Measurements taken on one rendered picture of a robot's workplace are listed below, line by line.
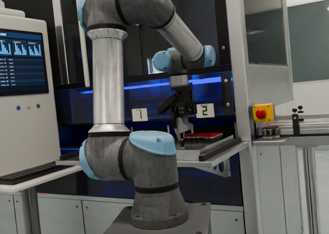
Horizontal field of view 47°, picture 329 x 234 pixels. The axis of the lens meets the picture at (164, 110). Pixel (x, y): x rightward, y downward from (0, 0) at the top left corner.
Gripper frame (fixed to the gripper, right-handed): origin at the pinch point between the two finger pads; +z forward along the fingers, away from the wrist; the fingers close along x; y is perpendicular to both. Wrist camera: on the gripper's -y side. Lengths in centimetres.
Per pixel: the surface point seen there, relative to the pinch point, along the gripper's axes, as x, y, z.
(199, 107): 17.7, 1.6, -10.1
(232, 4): 18, 21, -52
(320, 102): 478, -8, 23
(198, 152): -19.7, 16.8, 2.8
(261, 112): 14.6, 30.0, -6.7
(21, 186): -35, -55, 13
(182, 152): -19.7, 10.8, 2.8
